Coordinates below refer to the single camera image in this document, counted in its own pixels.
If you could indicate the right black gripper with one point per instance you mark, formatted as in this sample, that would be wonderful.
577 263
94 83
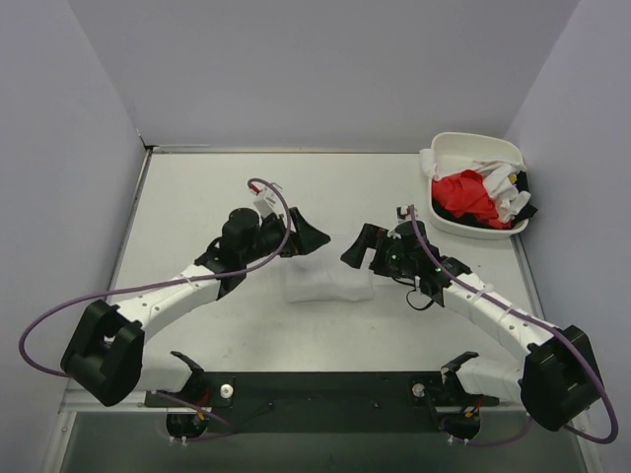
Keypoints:
377 249

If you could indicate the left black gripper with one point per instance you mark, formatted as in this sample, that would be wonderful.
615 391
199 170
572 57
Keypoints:
291 232

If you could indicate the white t shirt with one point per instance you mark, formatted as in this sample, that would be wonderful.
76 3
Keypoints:
324 281

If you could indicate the white plastic laundry basket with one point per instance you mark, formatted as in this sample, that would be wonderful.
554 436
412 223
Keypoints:
451 152

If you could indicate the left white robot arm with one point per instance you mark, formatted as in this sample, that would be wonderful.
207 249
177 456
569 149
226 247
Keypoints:
105 352

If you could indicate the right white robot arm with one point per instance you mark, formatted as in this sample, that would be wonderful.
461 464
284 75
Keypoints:
553 372

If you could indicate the black t shirt in basket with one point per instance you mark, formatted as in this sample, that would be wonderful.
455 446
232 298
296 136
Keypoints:
511 196

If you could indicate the red t shirt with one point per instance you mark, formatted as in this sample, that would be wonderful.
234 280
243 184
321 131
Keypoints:
464 195

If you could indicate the white clothes in basket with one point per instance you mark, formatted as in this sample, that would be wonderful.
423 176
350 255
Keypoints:
487 195

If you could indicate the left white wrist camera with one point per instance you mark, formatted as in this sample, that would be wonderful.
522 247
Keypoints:
265 198

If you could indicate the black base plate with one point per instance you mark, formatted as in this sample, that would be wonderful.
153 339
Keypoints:
235 403

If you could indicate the aluminium rail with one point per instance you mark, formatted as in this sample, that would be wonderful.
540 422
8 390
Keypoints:
79 399

